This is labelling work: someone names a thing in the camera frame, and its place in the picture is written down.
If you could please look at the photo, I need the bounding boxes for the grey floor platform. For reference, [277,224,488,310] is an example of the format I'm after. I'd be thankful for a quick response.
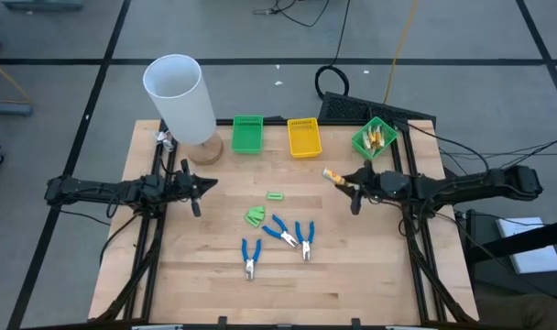
[2,0,85,12]

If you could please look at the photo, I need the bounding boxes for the blue handled pliers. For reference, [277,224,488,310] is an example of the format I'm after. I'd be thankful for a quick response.
[240,237,263,281]
[261,214,300,248]
[294,220,316,262]

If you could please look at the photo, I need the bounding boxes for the yellow plastic basket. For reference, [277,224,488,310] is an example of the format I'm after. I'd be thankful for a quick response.
[287,117,323,160]

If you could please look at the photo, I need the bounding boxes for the white booklet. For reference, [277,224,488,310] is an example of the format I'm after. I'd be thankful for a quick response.
[496,216,557,275]

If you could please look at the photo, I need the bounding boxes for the black cart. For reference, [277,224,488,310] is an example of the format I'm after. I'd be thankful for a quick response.
[464,208,557,306]

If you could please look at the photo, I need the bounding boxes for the grey stand base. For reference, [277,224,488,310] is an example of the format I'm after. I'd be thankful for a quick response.
[0,100,34,118]

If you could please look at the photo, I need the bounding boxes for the green plastic basket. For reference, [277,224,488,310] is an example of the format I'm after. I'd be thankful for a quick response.
[351,115,399,160]
[231,115,265,155]

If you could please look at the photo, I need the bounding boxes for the black coiled cable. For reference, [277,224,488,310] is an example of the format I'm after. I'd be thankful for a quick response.
[313,0,353,100]

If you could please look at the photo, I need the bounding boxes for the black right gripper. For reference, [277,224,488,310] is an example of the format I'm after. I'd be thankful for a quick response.
[342,159,412,215]

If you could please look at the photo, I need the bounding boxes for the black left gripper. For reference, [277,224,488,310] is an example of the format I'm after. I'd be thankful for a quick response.
[170,158,219,219]

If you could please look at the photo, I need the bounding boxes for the yellow cable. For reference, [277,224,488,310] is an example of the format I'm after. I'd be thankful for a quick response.
[0,53,32,105]
[382,0,420,105]

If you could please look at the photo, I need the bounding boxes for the orange snack packets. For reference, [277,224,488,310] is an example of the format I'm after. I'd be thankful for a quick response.
[322,168,348,187]

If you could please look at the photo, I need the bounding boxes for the white shade wooden base lamp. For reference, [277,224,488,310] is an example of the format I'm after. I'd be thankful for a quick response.
[143,53,224,166]

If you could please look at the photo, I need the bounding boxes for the black metal beam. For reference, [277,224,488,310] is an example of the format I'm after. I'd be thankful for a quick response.
[468,218,557,263]

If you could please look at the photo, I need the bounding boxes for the black floor cable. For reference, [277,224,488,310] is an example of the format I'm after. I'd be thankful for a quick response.
[252,0,331,28]

